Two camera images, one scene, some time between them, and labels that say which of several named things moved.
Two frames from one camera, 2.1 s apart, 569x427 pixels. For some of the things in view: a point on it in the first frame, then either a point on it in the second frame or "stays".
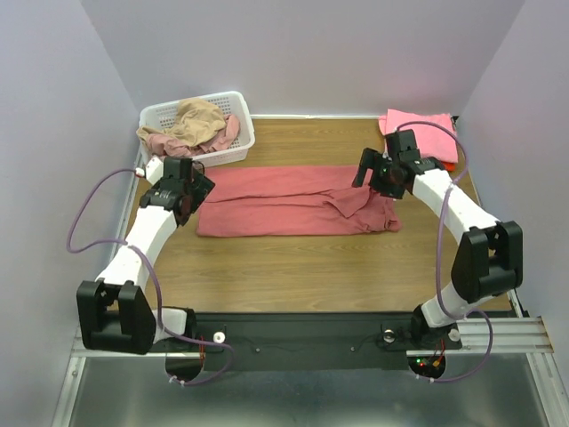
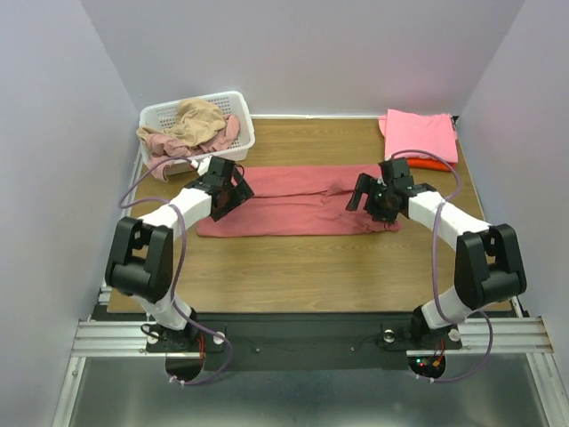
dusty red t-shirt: [277, 200] stays
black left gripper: [201, 186] → [237, 191]
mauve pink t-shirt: [171, 145] stays
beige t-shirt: [197, 120] stays
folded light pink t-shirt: [435, 133] stays
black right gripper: [371, 165] → [367, 196]
